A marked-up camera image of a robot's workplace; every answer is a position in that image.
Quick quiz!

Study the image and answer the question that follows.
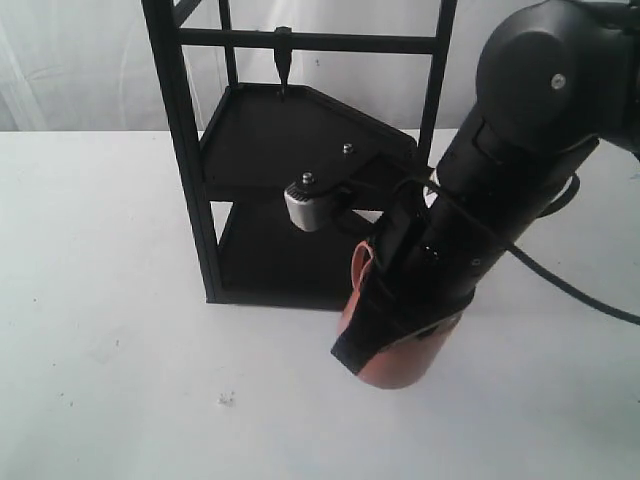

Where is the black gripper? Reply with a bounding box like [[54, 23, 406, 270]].
[[331, 180, 473, 374]]

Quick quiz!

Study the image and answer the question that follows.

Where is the pink ceramic mug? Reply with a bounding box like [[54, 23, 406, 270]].
[[337, 241, 463, 390]]

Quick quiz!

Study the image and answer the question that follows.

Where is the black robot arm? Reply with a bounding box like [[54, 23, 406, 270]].
[[332, 1, 639, 374]]

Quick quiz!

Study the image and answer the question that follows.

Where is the black metal shelf rack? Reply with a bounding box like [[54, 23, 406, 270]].
[[143, 1, 456, 311]]

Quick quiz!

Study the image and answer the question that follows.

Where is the white backdrop curtain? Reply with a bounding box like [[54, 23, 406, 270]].
[[1, 1, 540, 131]]

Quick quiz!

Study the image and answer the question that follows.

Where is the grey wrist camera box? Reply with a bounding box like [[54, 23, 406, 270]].
[[284, 171, 352, 232]]

